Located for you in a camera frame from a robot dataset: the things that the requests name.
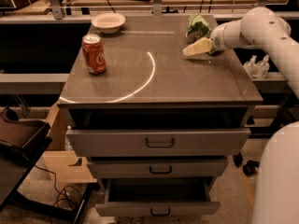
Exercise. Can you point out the black chair with brown cushion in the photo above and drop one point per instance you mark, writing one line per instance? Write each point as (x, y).
(22, 143)

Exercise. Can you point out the clear plastic bottle left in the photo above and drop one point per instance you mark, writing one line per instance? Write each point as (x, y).
(250, 65)

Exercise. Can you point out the white bowl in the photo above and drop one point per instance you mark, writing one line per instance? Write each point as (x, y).
(108, 23)

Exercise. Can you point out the clear plastic bottle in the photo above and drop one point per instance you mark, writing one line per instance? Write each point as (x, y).
(250, 65)
(262, 67)

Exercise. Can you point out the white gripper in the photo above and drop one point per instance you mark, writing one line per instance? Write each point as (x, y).
(219, 41)

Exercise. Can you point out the middle grey drawer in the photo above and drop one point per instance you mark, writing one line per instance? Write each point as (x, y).
(150, 168)

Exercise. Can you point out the bottom grey drawer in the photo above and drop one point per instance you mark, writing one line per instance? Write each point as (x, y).
(156, 197)

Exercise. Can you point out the wooden box on floor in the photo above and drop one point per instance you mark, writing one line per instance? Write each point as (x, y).
(61, 159)

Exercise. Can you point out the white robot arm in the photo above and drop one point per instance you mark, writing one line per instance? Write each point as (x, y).
(277, 186)

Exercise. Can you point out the orange soda can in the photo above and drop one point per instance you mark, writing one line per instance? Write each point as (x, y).
(93, 52)

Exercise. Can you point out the green jalapeno chip bag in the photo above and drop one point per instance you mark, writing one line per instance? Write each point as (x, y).
(197, 28)

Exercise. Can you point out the grey drawer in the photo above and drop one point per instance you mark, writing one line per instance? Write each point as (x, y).
(156, 197)
(150, 168)
(157, 143)

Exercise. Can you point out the clear plastic bottle right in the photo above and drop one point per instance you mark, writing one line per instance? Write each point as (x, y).
(262, 67)

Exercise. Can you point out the grey drawer cabinet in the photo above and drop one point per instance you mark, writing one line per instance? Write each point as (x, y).
(150, 85)

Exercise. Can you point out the black office chair base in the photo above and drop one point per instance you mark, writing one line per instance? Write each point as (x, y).
(249, 169)

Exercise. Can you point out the top grey drawer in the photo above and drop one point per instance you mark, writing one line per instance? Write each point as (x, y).
(157, 143)

